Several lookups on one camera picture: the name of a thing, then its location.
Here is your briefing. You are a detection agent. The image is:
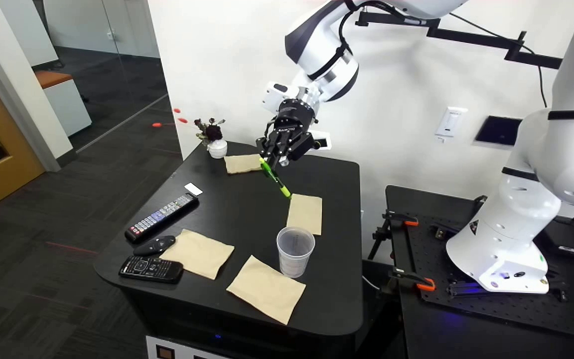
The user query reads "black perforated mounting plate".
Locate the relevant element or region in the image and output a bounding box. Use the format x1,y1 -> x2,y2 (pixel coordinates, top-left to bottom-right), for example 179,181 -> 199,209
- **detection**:
384,183 -> 574,345

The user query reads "wide black remote control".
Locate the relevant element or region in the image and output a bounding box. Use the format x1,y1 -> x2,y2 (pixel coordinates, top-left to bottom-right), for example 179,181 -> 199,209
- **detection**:
117,255 -> 185,285

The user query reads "small dark remote control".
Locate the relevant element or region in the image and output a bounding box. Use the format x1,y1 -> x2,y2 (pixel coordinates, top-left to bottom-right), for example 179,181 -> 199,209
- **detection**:
131,233 -> 177,259

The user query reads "black overhead boom bar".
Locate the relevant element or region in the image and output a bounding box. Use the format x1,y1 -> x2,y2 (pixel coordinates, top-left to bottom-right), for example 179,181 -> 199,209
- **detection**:
354,8 -> 564,72

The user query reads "small white card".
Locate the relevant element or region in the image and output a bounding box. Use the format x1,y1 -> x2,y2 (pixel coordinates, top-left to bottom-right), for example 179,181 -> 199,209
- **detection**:
181,181 -> 205,199

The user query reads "black wall panel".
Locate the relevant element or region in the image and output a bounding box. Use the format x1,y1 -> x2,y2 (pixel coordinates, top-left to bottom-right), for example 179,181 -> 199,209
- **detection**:
474,114 -> 526,149

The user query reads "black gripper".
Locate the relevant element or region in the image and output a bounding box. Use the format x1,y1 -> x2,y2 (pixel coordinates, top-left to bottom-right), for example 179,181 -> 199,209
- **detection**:
255,98 -> 332,169

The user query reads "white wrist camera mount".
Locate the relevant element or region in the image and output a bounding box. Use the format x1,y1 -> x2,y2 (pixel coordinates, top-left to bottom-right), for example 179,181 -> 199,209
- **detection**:
261,80 -> 297,112

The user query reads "translucent plastic cup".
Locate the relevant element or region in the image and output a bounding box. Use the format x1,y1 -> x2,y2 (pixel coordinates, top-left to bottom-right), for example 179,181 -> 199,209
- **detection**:
275,225 -> 316,279

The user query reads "white wall outlet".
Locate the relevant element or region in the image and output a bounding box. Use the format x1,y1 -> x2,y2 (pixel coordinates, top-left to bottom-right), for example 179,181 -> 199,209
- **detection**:
432,104 -> 470,143

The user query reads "long black remote control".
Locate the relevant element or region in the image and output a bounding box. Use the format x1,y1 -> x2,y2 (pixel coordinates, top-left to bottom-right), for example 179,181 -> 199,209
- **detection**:
121,191 -> 201,243

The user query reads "orange handled clamp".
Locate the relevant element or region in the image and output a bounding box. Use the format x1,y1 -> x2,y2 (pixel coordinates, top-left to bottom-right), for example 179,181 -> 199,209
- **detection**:
378,265 -> 438,297
364,209 -> 422,263

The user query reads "white bench orange cushion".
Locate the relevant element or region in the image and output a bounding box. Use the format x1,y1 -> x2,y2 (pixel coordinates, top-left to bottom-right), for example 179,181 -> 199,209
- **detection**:
31,66 -> 93,139

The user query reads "beige paper napkin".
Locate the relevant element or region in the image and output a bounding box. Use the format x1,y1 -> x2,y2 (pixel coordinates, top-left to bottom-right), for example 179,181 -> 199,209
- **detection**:
285,191 -> 324,237
157,227 -> 237,281
221,151 -> 267,177
225,253 -> 309,327

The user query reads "green pen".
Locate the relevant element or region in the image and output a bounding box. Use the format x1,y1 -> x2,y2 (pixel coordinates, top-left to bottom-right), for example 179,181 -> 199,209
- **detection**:
257,153 -> 295,199

